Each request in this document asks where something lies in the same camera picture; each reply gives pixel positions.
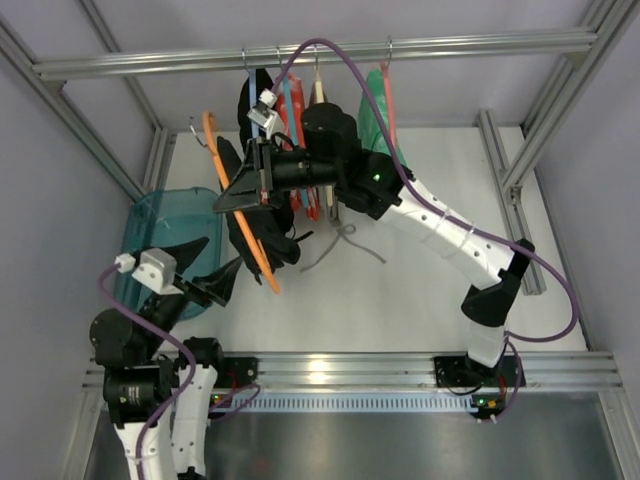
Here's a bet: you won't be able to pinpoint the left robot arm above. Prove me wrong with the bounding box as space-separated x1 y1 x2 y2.
89 237 241 479

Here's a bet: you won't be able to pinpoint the teal plastic bin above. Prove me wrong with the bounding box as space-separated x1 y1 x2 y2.
112 186 224 321

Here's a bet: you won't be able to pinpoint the slotted cable duct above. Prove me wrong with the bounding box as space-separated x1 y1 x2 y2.
211 391 498 416

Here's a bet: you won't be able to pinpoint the black garment on blue hanger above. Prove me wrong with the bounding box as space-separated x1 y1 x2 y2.
237 68 273 149

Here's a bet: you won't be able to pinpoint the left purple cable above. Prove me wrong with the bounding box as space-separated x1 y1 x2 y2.
96 264 263 480

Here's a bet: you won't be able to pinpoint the pink clothes hanger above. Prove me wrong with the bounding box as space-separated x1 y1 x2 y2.
370 37 406 165

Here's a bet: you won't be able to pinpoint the orange clothes hanger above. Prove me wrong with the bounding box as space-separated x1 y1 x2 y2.
202 110 281 294

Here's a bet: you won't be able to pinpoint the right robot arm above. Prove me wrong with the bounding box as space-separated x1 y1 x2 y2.
207 103 535 390

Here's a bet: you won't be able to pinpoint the black trousers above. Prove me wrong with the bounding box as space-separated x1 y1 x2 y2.
214 135 317 287

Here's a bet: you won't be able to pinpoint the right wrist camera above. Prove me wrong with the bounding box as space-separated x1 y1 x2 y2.
247 89 284 140

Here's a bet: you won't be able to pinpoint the left aluminium frame post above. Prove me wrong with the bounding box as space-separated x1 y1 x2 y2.
1 1 175 199

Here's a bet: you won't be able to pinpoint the green garment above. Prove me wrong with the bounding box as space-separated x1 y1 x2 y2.
357 71 407 166

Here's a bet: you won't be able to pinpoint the light blue clothes hanger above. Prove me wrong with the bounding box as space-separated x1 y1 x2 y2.
241 47 259 141

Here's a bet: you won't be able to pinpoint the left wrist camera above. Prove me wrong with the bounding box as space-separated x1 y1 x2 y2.
114 248 182 296

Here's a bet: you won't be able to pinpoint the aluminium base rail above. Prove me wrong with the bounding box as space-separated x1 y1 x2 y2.
81 350 623 392

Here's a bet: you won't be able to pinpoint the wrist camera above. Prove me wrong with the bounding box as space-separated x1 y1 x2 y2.
247 89 284 140
114 248 182 296

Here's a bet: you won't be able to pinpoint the red patterned garment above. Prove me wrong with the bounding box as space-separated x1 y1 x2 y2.
271 72 321 223

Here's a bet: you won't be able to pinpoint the grey brown garment with drawstring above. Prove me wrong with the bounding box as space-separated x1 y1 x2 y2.
299 86 387 273

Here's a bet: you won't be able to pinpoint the aluminium hanging rail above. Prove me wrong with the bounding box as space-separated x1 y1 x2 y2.
32 27 598 81

